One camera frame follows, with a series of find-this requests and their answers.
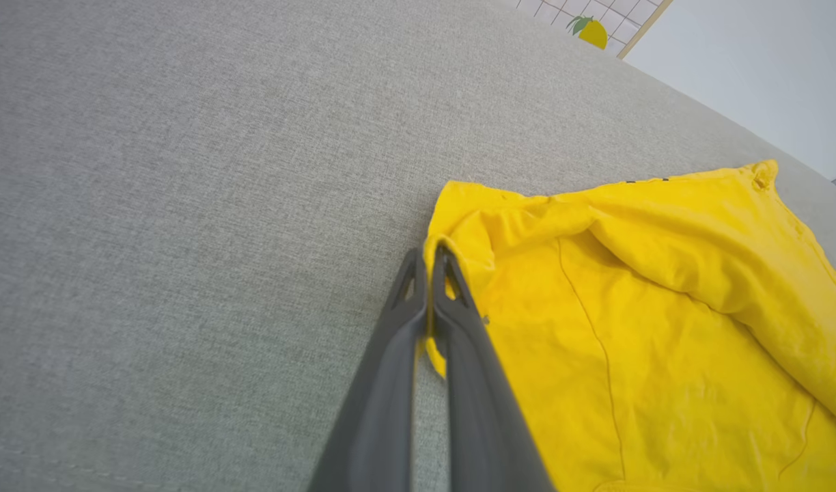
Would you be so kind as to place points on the yellow lemon decoration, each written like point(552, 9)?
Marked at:
point(593, 34)

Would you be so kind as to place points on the yellow garment with white print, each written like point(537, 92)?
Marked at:
point(664, 342)

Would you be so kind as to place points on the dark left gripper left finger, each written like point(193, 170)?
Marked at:
point(384, 410)

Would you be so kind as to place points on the grey fabric sofa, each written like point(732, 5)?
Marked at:
point(186, 205)

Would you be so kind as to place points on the wood-framed grid screen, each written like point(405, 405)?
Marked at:
point(623, 14)

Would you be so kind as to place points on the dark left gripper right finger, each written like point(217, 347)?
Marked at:
point(479, 424)

